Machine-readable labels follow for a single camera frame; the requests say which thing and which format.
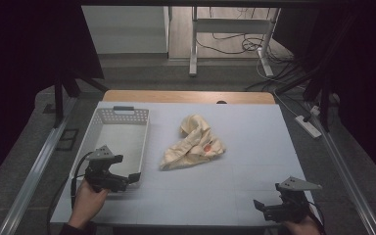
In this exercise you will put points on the black metal stand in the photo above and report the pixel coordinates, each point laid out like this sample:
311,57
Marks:
321,98
62,94

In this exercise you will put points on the white cabinet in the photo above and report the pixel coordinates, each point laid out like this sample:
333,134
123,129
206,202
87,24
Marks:
124,29

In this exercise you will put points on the cream garment with orange patch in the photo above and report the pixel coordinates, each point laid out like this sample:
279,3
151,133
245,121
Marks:
192,150

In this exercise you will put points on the white desk frame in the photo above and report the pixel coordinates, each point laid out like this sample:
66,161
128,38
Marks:
231,25

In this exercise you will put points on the white table mat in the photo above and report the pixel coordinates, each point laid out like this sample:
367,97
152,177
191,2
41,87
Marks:
241,156

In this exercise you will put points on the white power strip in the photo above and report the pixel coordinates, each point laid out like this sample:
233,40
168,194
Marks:
307,126

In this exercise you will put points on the black curtain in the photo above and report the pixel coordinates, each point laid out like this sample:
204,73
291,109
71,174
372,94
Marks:
29,65
368,81

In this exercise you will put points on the aluminium rail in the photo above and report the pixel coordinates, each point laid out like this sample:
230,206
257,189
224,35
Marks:
36,169
346,176

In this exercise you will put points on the person's left hand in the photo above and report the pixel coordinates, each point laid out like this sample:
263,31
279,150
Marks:
86,204

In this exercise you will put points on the wooden table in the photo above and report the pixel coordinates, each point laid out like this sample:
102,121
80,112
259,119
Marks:
182,97

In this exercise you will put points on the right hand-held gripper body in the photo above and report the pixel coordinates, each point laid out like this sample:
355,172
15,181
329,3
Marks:
287,210

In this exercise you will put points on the white plastic basket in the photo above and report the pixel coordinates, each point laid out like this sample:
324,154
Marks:
120,140

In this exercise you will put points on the person's right hand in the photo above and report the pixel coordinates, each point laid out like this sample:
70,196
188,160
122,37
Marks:
303,227

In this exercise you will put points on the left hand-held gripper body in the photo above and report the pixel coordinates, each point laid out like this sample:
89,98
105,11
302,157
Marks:
103,178

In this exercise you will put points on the black floor plate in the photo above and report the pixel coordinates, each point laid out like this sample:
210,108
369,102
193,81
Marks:
67,139

